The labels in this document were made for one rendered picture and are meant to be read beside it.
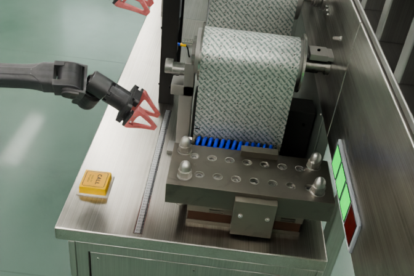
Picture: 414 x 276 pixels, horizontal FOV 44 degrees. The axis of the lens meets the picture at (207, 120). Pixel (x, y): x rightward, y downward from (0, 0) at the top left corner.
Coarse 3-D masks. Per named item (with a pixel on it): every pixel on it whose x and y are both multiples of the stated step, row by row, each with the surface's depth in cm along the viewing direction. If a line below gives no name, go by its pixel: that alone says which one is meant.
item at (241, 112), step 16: (208, 80) 124; (208, 96) 127; (224, 96) 127; (240, 96) 126; (256, 96) 126; (272, 96) 126; (288, 96) 125; (208, 112) 130; (224, 112) 129; (240, 112) 129; (256, 112) 129; (272, 112) 128; (288, 112) 128; (208, 128) 133; (224, 128) 132; (240, 128) 132; (256, 128) 132; (272, 128) 131; (256, 144) 135; (272, 144) 134
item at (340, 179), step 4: (340, 168) 102; (340, 172) 102; (340, 176) 101; (344, 176) 98; (336, 180) 104; (340, 180) 101; (344, 180) 98; (336, 184) 104; (340, 184) 101; (340, 188) 100; (340, 192) 100
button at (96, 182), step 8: (88, 176) 133; (96, 176) 134; (104, 176) 134; (80, 184) 131; (88, 184) 131; (96, 184) 131; (104, 184) 131; (80, 192) 131; (88, 192) 131; (96, 192) 131; (104, 192) 130
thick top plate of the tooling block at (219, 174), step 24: (192, 168) 124; (216, 168) 125; (240, 168) 125; (264, 168) 126; (288, 168) 127; (168, 192) 120; (192, 192) 119; (216, 192) 119; (240, 192) 118; (264, 192) 119; (288, 192) 120; (288, 216) 121; (312, 216) 121
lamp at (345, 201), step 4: (344, 188) 97; (344, 192) 97; (348, 192) 95; (344, 196) 97; (348, 196) 94; (344, 200) 96; (348, 200) 94; (340, 204) 99; (344, 204) 96; (348, 204) 94; (344, 208) 96; (344, 212) 95; (344, 216) 95
